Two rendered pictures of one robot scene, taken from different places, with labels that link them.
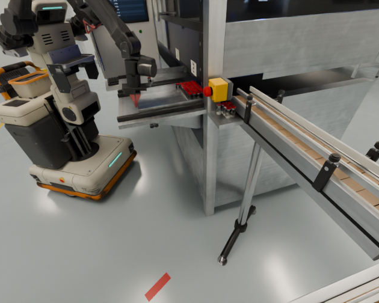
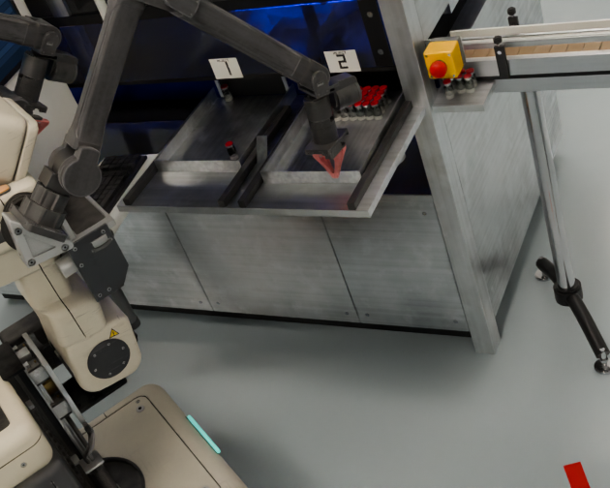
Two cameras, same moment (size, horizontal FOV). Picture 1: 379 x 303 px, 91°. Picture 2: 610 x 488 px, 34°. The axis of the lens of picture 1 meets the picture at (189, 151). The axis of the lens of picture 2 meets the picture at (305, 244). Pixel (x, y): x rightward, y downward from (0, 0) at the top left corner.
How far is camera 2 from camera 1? 1.83 m
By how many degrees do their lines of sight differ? 31
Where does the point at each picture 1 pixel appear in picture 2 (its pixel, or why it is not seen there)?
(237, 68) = (430, 16)
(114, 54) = not seen: hidden behind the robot
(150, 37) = (53, 84)
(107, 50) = not seen: outside the picture
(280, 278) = not seen: outside the picture
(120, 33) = (309, 63)
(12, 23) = (95, 168)
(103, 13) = (275, 49)
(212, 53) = (409, 15)
